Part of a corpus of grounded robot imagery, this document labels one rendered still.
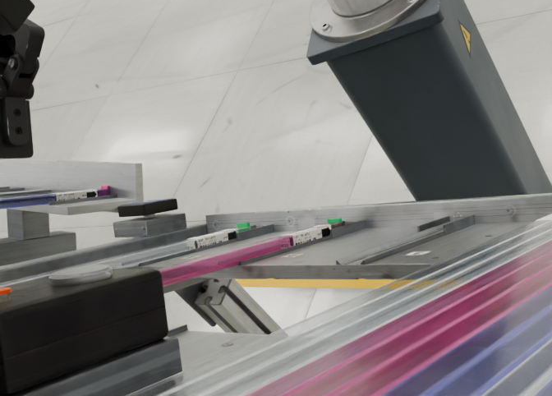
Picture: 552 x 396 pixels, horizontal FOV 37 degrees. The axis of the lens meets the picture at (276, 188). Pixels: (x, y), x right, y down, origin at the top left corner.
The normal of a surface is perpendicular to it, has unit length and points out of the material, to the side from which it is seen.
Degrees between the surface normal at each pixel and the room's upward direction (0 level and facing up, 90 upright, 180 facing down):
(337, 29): 0
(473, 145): 90
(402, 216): 45
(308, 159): 0
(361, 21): 0
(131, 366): 90
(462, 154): 90
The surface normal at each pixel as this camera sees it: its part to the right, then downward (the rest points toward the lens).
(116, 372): 0.80, -0.07
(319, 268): -0.59, 0.11
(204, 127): -0.50, -0.62
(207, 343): -0.11, -0.99
